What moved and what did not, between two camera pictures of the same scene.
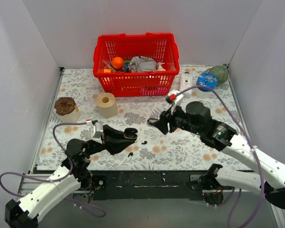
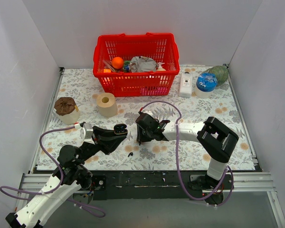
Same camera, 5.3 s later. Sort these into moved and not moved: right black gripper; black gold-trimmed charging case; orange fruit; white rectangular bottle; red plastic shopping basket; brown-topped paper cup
Moved: right black gripper; black gold-trimmed charging case
Not moved: red plastic shopping basket; brown-topped paper cup; white rectangular bottle; orange fruit
